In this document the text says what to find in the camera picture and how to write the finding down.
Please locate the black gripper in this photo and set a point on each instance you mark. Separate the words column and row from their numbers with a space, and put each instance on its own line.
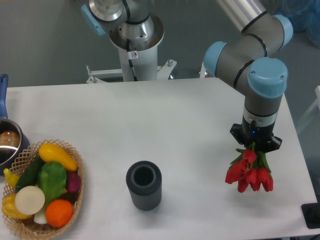
column 247, row 133

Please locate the red tulip bouquet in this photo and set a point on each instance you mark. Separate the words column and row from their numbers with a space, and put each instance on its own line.
column 250, row 169

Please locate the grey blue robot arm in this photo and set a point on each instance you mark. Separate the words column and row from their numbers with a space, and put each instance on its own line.
column 247, row 66

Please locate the black device at edge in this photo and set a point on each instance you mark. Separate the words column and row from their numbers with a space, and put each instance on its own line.
column 311, row 214

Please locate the dark grey ribbed vase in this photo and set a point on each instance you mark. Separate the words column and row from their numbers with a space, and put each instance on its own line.
column 144, row 182

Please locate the blue plastic bag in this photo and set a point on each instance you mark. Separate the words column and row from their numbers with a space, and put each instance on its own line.
column 304, row 16

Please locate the purple radish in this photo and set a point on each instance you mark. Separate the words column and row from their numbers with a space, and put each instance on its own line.
column 73, row 182

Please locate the yellow squash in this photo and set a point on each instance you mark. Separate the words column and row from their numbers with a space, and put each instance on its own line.
column 50, row 152

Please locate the green lettuce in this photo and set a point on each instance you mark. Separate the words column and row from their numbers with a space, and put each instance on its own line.
column 52, row 181

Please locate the orange fruit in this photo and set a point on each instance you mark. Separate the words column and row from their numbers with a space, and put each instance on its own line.
column 58, row 213

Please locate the woven wicker basket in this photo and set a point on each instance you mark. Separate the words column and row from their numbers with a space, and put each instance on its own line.
column 27, row 229

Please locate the dark green cucumber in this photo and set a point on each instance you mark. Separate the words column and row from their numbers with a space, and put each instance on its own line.
column 30, row 175

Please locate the white leek stalk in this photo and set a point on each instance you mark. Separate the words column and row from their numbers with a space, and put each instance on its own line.
column 40, row 217

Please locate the white onion half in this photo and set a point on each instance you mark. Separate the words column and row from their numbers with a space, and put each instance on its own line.
column 29, row 200

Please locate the yellow banana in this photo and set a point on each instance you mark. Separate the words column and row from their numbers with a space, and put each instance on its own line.
column 11, row 178

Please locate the yellow bell pepper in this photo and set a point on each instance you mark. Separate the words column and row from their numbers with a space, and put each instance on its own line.
column 9, row 208

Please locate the white frame at right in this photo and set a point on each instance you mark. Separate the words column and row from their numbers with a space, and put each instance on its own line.
column 310, row 113

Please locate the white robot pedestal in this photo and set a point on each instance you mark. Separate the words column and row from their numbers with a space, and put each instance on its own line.
column 137, row 46

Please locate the blue handled saucepan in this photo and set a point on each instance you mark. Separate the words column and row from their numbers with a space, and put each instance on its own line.
column 12, row 139

